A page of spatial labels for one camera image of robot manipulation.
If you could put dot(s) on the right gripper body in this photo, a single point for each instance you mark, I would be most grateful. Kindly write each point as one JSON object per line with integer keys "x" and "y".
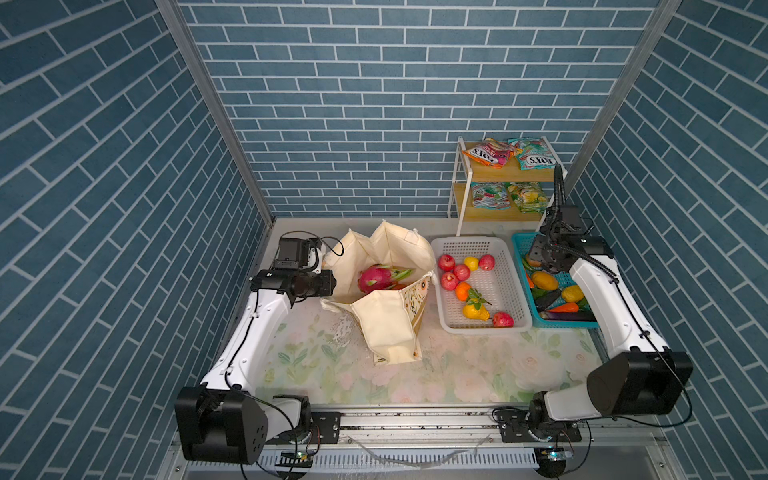
{"x": 540, "y": 249}

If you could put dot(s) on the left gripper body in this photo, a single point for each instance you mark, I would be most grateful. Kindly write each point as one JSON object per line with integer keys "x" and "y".
{"x": 316, "y": 283}

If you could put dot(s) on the yellow mango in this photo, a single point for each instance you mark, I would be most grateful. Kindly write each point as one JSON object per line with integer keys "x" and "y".
{"x": 544, "y": 281}

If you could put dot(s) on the pink dragon fruit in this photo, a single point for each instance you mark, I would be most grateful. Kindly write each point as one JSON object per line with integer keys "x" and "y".
{"x": 383, "y": 277}

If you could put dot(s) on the cream canvas grocery bag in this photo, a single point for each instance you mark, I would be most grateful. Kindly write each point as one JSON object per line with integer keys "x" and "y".
{"x": 389, "y": 319}

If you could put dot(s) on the orange pink snack bag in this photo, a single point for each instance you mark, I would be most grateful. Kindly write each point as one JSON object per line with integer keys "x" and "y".
{"x": 491, "y": 153}

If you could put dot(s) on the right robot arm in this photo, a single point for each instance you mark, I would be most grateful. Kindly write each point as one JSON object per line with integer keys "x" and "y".
{"x": 642, "y": 376}

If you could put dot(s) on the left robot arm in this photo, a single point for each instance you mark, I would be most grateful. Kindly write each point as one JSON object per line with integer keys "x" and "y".
{"x": 221, "y": 419}

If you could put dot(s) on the yellow green candy bag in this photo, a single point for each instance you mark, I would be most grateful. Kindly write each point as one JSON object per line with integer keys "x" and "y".
{"x": 528, "y": 197}

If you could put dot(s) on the pink green candy bag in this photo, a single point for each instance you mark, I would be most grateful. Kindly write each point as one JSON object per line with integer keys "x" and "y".
{"x": 489, "y": 195}

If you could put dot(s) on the green snack bag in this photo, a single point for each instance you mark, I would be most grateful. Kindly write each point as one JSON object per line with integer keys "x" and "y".
{"x": 532, "y": 153}

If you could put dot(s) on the teal plastic basket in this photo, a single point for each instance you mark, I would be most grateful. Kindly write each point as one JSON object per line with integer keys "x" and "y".
{"x": 552, "y": 299}

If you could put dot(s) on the yellow bell pepper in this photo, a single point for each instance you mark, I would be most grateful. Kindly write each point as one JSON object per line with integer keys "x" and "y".
{"x": 572, "y": 293}

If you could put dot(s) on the orange carrot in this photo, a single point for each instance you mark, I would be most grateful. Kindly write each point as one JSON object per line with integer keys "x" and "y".
{"x": 569, "y": 307}

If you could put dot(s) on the dark eggplant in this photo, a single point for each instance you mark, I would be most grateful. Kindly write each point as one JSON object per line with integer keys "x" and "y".
{"x": 576, "y": 316}

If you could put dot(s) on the red apple back right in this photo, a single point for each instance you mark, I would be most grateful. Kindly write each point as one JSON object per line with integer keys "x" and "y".
{"x": 487, "y": 262}

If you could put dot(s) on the red apple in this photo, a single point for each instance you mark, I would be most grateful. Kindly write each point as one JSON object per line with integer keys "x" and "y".
{"x": 487, "y": 262}
{"x": 462, "y": 272}
{"x": 446, "y": 263}
{"x": 449, "y": 281}
{"x": 503, "y": 320}

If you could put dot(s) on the yellow lemon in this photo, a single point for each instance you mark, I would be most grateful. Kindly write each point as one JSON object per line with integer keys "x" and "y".
{"x": 472, "y": 263}

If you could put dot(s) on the white plastic basket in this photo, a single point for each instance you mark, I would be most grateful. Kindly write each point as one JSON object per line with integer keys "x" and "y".
{"x": 501, "y": 286}

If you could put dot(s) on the red apple front right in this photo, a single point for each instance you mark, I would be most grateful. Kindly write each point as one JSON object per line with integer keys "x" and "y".
{"x": 503, "y": 320}

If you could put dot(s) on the red apple middle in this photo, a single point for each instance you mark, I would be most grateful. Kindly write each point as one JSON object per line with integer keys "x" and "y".
{"x": 462, "y": 272}

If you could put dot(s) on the small orange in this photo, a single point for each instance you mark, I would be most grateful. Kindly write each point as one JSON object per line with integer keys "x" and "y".
{"x": 462, "y": 291}

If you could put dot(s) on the yellow pear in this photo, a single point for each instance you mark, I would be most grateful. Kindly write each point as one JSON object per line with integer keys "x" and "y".
{"x": 476, "y": 311}

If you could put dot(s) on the red apple back left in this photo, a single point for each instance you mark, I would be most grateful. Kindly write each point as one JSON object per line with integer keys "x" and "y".
{"x": 446, "y": 263}

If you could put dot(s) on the red apple front left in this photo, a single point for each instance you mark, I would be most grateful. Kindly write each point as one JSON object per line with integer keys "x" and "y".
{"x": 449, "y": 281}

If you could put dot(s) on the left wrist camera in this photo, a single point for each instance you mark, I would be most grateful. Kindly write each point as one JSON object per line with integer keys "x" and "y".
{"x": 297, "y": 254}

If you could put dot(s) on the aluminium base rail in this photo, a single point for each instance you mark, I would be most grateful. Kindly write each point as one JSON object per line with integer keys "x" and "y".
{"x": 448, "y": 442}

